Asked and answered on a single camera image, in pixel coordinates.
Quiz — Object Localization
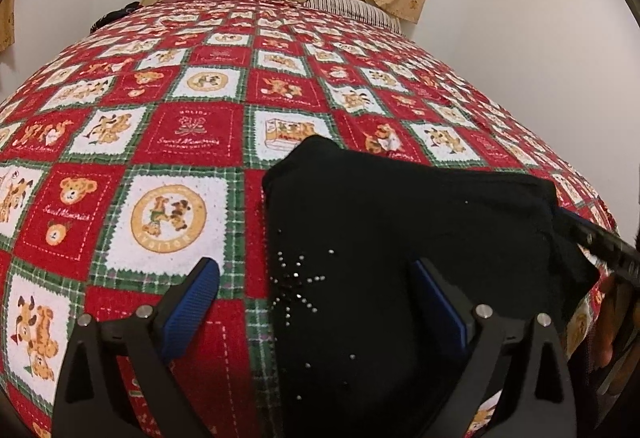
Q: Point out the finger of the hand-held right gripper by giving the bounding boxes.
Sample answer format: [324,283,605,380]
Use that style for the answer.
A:
[554,208,640,271]

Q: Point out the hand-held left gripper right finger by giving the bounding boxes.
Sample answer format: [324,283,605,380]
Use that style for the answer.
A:
[407,257,578,438]

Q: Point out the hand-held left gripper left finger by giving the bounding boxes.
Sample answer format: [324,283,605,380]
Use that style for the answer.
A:
[52,257,222,438]

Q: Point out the black pants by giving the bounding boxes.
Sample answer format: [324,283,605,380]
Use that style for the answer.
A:
[261,134,601,438]

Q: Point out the person's right hand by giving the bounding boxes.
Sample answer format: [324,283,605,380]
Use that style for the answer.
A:
[597,278,632,366]

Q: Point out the red checked teddy bear blanket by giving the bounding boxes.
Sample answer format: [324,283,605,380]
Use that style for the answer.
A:
[0,0,621,438]

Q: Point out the black object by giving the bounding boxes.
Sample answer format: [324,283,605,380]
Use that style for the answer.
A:
[91,1,141,30]

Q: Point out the striped pillow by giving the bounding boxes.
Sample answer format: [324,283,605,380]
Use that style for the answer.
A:
[302,0,403,34]

